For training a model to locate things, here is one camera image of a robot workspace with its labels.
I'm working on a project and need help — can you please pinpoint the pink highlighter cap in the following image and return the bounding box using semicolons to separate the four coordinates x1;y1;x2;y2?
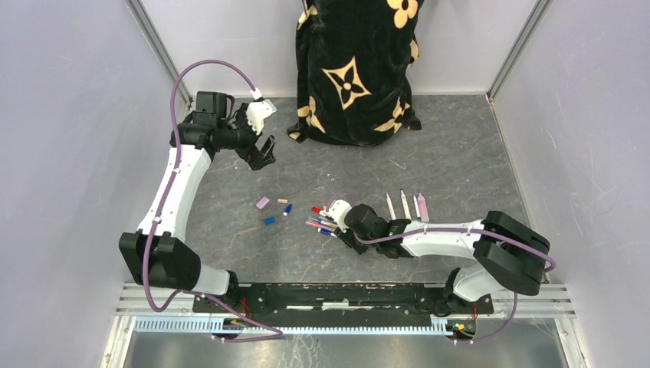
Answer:
255;196;271;209

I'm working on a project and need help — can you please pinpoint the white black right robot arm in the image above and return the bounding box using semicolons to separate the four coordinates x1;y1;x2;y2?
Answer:
324;200;556;313

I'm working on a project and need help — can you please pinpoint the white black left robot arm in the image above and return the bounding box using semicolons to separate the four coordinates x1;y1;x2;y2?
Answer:
119;91;277;313

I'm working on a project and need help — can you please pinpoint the pink pen clear cap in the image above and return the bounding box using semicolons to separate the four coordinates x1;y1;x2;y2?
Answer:
305;221;336;232

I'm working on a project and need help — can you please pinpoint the blue long nib marker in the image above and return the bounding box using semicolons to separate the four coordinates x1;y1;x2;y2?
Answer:
308;217;338;228

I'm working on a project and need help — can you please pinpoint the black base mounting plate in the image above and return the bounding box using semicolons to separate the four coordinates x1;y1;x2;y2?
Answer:
221;283;494;328

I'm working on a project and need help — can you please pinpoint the black floral plush blanket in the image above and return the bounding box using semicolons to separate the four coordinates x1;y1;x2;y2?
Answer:
287;0;423;146

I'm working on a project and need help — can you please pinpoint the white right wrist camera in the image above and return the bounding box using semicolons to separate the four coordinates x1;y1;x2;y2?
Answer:
324;199;352;232

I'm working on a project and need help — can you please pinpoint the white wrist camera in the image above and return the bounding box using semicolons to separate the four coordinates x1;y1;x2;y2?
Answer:
246;88;277;136
324;199;352;232

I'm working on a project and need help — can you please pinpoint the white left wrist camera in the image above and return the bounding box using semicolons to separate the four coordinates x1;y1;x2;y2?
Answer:
246;88;277;136

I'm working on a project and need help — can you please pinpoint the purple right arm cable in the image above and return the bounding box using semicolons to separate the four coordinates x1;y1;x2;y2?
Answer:
327;190;557;345

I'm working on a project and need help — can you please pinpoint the aluminium frame rail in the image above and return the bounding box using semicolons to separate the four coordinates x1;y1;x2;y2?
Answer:
115;283;576;337

